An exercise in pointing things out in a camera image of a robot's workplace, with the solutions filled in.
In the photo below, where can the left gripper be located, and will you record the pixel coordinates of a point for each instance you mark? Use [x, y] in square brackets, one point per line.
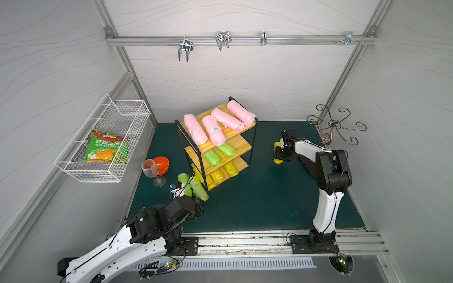
[198, 207]

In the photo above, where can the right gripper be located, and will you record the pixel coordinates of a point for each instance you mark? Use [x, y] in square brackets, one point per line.
[280, 151]

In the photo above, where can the yellow roll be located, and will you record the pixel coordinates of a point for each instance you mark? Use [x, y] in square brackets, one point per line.
[275, 160]
[218, 177]
[209, 181]

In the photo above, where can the yellow roll diagonal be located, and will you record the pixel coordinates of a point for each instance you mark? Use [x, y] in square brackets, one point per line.
[231, 169]

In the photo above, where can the green roll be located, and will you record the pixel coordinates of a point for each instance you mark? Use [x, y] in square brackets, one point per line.
[198, 189]
[226, 150]
[185, 189]
[212, 158]

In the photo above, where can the pink roll front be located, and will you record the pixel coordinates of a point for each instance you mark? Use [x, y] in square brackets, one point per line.
[241, 113]

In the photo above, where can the pink roll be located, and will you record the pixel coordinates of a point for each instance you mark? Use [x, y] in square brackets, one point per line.
[241, 113]
[195, 130]
[214, 131]
[227, 120]

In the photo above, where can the green roll front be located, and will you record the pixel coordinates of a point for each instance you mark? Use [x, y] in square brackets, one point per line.
[226, 150]

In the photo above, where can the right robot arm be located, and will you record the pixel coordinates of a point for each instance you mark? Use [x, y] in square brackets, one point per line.
[332, 175]

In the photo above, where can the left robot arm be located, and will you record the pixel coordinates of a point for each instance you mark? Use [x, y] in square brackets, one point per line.
[152, 232]

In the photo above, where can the green roll beside shelf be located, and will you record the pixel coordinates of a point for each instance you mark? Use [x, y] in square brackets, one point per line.
[198, 189]

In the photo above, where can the wooden three-tier shelf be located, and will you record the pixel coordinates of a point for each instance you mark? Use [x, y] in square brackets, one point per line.
[194, 153]

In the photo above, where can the orange plastic bowl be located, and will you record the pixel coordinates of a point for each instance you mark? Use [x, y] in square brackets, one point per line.
[163, 164]

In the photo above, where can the clear plastic goblet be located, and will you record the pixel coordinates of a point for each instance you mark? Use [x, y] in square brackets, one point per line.
[151, 169]

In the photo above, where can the green snack bag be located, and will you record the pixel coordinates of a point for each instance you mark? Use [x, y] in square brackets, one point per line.
[106, 147]

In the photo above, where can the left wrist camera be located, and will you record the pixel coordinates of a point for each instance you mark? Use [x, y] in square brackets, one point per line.
[177, 189]

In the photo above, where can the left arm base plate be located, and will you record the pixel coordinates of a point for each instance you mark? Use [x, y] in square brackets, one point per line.
[189, 247]

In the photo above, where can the copper wire jewelry stand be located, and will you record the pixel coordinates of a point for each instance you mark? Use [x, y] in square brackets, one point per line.
[328, 128]

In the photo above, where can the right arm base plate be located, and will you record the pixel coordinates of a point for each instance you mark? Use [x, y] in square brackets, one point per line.
[313, 244]

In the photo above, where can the white wire basket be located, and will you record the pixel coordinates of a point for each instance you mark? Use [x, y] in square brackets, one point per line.
[126, 118]

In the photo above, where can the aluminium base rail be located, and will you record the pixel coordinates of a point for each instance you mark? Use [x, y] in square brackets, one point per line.
[250, 244]

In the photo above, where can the aluminium top rail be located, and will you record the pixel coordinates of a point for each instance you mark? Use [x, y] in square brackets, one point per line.
[237, 40]

